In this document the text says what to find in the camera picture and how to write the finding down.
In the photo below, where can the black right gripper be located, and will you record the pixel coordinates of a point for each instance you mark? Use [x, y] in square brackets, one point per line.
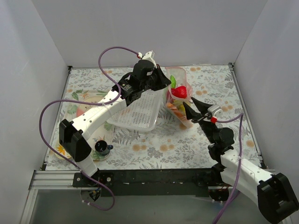
[202, 117]

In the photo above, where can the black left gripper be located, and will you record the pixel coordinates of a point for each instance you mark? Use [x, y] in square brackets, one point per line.
[158, 76]

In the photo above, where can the green cucumber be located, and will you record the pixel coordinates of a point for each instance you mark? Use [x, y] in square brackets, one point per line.
[173, 84]

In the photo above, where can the clear zip top bag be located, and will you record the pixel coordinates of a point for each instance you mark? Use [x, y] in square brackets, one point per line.
[180, 76]

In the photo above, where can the red strawberry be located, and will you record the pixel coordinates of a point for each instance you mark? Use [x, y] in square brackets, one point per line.
[179, 92]

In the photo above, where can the yellow banana bunch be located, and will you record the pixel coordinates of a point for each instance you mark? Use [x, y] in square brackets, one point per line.
[179, 105]

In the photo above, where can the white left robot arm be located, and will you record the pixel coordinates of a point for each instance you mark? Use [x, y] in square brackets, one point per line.
[74, 134]

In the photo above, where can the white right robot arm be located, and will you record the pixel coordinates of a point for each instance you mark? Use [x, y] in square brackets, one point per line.
[272, 193]

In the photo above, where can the white plastic basket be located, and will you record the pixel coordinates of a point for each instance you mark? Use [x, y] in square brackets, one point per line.
[141, 115]

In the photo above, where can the floral table mat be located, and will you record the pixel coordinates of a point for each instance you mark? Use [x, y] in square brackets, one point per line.
[170, 144]

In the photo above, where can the pink beige round plate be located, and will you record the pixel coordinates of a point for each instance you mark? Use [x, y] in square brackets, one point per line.
[82, 108]

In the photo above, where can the dark blue mug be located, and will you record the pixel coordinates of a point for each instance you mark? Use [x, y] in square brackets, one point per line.
[102, 148]

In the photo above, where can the small flower coaster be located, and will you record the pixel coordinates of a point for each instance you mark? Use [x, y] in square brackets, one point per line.
[61, 152]

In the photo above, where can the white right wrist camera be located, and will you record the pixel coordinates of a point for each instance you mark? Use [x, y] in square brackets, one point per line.
[214, 112]

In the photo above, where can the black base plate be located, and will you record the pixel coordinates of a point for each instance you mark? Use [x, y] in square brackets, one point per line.
[164, 182]

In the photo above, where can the aluminium frame rail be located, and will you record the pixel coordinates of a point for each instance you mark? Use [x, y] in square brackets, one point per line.
[71, 180]

